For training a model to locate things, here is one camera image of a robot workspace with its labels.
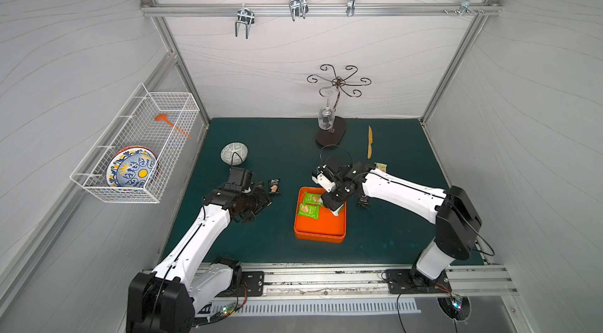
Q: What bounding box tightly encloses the green cookie packet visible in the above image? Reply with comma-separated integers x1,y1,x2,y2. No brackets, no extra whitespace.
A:
332,204,345,217
302,193,322,206
297,204,320,220

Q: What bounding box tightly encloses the orange storage box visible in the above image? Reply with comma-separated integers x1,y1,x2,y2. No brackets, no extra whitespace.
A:
294,187,347,243

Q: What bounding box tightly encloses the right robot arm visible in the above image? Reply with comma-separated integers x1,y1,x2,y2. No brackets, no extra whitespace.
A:
312,157,482,284

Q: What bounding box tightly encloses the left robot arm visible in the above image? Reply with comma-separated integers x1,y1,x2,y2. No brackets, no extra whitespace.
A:
126,167,271,332

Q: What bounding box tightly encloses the black scrolled glass stand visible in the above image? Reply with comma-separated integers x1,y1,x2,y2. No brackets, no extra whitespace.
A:
306,64,372,148

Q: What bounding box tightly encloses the yellow wooden knife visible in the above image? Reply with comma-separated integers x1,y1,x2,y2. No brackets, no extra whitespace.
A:
367,126,374,160

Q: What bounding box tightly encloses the clear wine glass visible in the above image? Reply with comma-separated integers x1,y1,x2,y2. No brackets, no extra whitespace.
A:
318,87,339,131

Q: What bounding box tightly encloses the orange spoon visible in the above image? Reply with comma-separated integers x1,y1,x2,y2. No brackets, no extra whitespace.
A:
155,114,191,138

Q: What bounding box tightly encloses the blue yellow patterned plate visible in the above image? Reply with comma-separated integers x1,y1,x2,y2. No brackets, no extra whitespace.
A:
106,146,157,188

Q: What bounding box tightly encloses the small metal clip hook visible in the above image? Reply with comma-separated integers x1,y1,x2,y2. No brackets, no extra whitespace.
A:
345,0,356,17

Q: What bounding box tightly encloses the looped metal hook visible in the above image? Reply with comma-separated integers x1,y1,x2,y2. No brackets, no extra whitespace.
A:
288,0,309,21

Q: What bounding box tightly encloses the double prong metal hook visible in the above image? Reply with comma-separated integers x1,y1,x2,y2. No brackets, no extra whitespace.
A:
235,6,255,39

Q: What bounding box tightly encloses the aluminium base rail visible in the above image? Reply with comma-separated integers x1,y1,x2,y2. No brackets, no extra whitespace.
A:
131,263,519,303

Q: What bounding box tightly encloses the white wire basket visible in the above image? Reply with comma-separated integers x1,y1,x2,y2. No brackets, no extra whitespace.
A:
70,84,199,204

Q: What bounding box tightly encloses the aluminium top rail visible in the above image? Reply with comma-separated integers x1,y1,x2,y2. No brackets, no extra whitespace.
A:
141,2,503,19

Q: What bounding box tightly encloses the right metal hook bracket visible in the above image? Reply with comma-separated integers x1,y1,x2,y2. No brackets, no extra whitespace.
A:
442,0,485,17

